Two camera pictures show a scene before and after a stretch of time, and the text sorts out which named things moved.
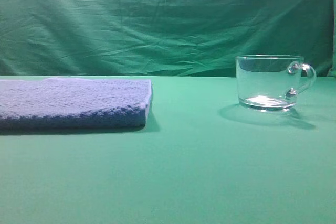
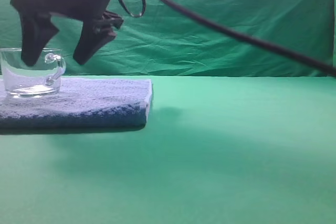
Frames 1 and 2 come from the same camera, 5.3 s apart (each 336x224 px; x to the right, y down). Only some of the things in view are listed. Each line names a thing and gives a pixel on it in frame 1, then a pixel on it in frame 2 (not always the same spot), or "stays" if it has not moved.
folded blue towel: [64, 103] stays
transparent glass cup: [270, 83] → [41, 79]
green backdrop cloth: [163, 24] stays
